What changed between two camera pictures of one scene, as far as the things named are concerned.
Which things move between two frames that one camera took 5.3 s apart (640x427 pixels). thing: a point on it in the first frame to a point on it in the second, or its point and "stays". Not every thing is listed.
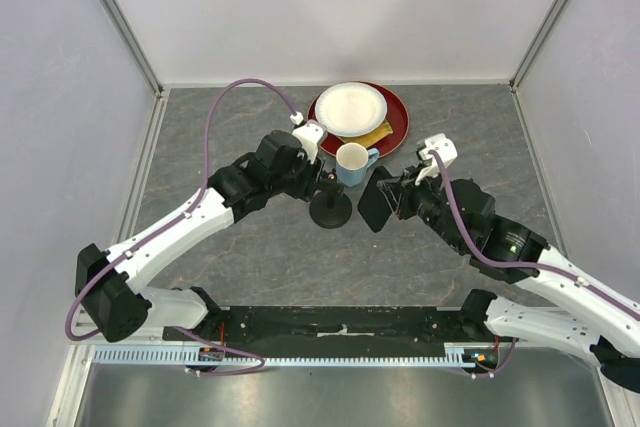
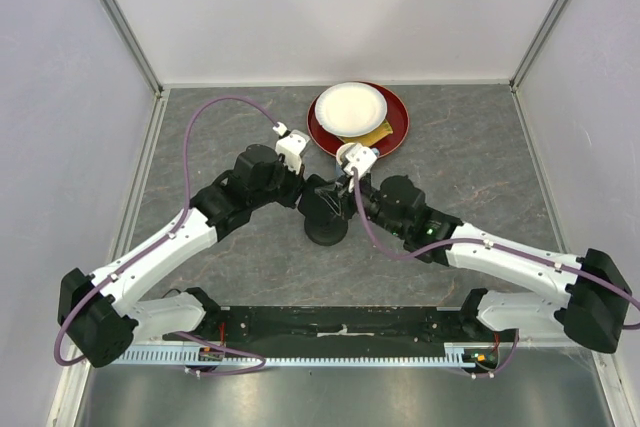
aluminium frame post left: x=129 y=36 stays
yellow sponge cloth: x=371 y=137 stays
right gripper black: x=407 y=190 to x=365 y=179
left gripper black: x=312 y=177 to x=295 y=183
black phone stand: x=330 y=207 to x=326 y=231
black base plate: x=317 y=326 stays
